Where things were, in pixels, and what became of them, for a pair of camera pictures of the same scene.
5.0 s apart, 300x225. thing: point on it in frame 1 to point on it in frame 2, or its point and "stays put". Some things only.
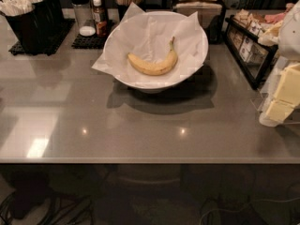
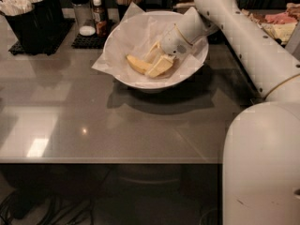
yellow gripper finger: (278, 111) to (164, 63)
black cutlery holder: (37, 28) stays put
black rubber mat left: (16, 49) stays put
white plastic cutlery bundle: (19, 4) stays put
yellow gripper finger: (288, 89) to (155, 53)
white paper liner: (150, 35) stays put
